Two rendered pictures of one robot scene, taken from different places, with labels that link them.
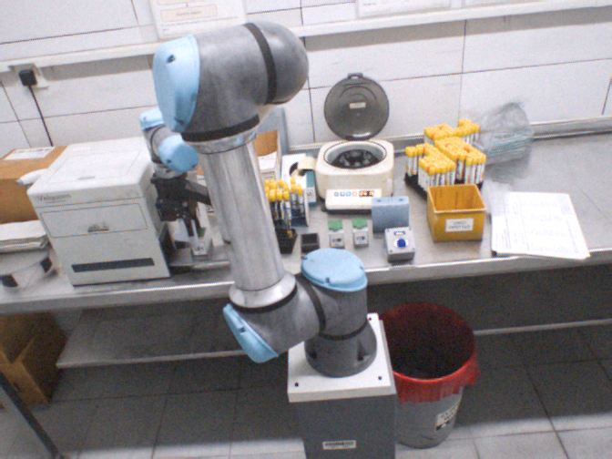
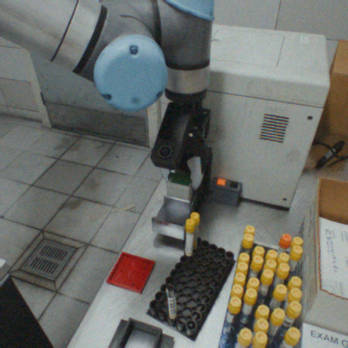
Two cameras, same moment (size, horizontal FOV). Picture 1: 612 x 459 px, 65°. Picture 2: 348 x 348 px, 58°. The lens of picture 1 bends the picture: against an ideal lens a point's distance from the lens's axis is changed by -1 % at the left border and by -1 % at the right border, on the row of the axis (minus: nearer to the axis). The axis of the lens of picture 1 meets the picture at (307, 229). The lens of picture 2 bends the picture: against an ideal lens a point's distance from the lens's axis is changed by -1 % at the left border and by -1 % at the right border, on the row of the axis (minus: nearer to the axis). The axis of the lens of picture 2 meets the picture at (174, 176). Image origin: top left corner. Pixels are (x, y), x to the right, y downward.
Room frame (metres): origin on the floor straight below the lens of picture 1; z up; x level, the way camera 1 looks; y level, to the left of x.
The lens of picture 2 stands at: (1.17, -0.18, 1.40)
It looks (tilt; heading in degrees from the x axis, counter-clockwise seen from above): 41 degrees down; 106
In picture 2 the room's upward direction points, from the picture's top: straight up
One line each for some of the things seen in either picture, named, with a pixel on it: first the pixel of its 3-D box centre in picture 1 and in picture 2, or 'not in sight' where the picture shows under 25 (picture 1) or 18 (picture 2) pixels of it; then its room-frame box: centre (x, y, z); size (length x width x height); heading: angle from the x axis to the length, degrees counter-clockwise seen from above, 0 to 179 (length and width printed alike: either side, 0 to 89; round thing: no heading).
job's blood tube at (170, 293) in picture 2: (288, 229); (172, 304); (1.10, 0.05, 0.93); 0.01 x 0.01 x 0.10; 75
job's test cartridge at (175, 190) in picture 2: (200, 243); (180, 189); (1.05, 0.29, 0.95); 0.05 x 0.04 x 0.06; 177
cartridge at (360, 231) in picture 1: (360, 232); not in sight; (1.07, -0.14, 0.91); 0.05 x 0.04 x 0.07; 177
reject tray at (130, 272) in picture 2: not in sight; (130, 271); (1.01, 0.12, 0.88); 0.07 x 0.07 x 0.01; 87
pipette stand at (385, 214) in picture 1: (390, 216); not in sight; (1.11, -0.23, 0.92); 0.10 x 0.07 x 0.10; 82
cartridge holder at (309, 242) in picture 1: (310, 244); (140, 342); (1.07, 0.00, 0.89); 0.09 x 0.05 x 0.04; 177
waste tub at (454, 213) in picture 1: (454, 212); not in sight; (1.09, -0.40, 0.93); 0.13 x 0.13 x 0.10; 83
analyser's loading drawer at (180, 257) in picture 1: (194, 252); (183, 193); (1.06, 0.31, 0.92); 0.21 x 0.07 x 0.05; 87
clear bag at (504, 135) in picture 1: (498, 127); not in sight; (1.50, -0.69, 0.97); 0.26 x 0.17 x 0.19; 103
